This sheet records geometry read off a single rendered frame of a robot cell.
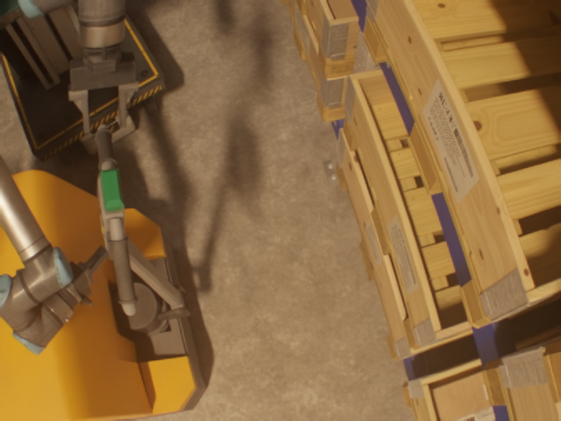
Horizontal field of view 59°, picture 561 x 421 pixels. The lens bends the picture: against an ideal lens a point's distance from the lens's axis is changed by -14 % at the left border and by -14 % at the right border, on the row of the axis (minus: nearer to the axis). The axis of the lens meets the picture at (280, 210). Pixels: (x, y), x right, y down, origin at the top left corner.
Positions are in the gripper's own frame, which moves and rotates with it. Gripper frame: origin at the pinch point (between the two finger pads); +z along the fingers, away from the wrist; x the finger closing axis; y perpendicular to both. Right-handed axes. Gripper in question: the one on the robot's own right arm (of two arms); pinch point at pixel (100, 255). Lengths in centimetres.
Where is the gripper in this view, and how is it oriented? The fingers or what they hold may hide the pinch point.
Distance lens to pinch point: 151.9
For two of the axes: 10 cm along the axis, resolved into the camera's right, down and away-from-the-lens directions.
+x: 1.3, -5.4, -8.3
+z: 5.2, -6.7, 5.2
